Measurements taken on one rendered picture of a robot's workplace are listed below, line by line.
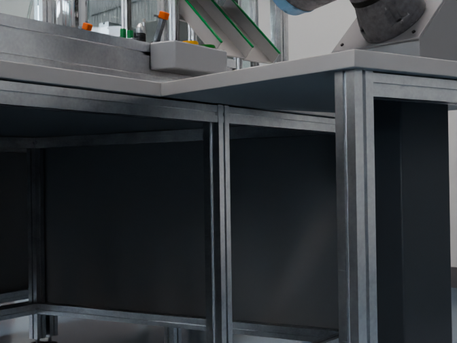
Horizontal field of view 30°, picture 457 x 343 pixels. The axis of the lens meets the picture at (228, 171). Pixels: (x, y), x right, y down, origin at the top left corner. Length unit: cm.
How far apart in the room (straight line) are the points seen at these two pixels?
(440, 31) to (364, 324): 72
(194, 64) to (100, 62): 25
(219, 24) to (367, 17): 70
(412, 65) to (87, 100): 61
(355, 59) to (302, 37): 470
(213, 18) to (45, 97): 100
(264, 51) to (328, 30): 338
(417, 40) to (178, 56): 51
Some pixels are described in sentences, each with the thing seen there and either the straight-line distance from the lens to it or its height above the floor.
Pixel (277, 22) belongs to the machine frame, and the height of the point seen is 135.
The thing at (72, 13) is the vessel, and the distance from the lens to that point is 313.
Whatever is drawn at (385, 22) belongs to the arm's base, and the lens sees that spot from 187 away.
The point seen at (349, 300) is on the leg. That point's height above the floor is 45.
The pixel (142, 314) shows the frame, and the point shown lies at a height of 17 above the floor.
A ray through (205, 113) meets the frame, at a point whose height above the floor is 81.
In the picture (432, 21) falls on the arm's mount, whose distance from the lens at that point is 187.
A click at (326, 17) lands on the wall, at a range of 594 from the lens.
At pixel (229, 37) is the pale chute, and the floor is 105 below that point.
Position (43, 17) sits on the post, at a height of 105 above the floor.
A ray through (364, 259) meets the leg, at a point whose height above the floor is 52.
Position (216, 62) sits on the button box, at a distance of 201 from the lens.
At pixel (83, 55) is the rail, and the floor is 91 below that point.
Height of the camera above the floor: 65
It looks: 1 degrees up
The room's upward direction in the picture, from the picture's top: 1 degrees counter-clockwise
